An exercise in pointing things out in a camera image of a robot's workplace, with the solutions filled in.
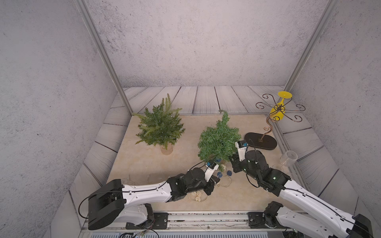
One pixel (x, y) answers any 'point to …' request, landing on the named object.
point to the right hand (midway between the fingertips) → (231, 156)
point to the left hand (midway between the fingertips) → (221, 183)
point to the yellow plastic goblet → (278, 110)
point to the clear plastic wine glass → (288, 158)
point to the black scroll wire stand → (261, 140)
